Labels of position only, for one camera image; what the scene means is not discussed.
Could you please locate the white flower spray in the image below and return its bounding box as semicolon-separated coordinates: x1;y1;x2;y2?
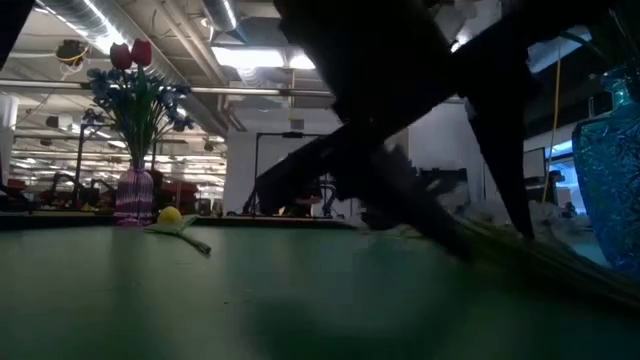
349;147;640;309

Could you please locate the round silver ceiling duct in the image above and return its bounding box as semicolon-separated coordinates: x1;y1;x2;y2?
202;0;249;44

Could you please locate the red storage shelf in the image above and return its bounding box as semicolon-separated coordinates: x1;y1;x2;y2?
152;169;201;216

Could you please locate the grey horizontal ceiling pipe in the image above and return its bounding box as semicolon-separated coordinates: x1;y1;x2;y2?
0;79;335;99

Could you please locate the black gantry frame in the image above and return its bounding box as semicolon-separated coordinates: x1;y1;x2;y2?
253;131;321;186

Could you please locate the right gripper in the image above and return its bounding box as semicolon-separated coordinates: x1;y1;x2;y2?
243;0;606;216

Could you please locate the long silver ceiling duct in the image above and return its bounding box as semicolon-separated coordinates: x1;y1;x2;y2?
34;0;229;136

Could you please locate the rectangular ceiling light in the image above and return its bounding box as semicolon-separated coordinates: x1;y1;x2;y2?
212;46;286;70
288;52;317;71

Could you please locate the yellow black cable reel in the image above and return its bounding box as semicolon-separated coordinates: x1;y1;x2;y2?
54;38;91;69

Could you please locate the yellow hanging cable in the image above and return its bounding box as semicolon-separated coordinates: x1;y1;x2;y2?
542;47;564;204

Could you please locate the white board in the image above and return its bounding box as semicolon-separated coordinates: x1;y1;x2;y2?
522;147;547;181

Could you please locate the yellow tulip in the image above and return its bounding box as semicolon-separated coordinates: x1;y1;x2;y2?
143;205;213;256

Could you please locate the black and red machine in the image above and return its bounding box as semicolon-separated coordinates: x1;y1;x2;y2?
29;172;116;211

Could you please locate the white round column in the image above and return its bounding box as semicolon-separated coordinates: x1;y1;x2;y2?
0;94;20;186

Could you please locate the teal glass vase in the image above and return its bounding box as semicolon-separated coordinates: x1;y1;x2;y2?
571;64;640;281

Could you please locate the pink ribbed vase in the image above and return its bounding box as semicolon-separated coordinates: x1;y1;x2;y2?
113;166;155;227

